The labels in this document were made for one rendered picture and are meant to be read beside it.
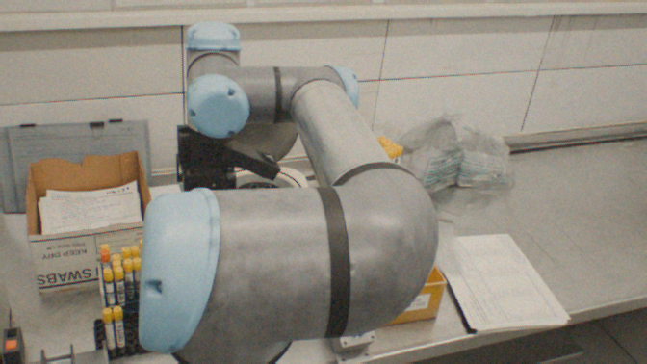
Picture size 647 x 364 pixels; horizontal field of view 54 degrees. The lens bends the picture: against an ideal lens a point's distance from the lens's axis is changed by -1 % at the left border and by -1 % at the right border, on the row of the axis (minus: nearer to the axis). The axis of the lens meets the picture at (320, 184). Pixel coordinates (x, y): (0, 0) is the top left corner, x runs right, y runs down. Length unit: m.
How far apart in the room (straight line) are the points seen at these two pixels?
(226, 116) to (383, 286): 0.40
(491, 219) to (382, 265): 1.28
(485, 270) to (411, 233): 1.05
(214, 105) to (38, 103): 0.83
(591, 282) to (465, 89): 0.64
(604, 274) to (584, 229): 0.18
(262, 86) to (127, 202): 0.78
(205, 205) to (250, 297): 0.07
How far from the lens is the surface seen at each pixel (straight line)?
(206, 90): 0.78
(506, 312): 1.42
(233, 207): 0.45
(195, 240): 0.43
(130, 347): 1.24
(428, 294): 1.31
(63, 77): 1.54
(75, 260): 1.36
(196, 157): 0.97
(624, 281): 1.66
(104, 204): 1.53
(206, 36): 0.88
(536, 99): 2.06
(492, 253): 1.57
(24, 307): 1.39
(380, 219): 0.46
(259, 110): 0.81
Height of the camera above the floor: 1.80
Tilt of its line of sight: 32 degrees down
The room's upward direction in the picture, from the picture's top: 6 degrees clockwise
